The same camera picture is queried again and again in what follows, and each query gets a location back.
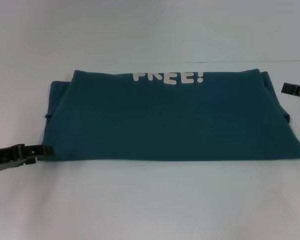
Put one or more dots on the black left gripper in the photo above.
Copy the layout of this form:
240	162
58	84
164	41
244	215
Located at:
7	157

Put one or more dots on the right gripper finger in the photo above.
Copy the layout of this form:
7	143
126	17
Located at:
295	89

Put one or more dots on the teal blue shirt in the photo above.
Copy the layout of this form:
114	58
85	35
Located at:
165	117

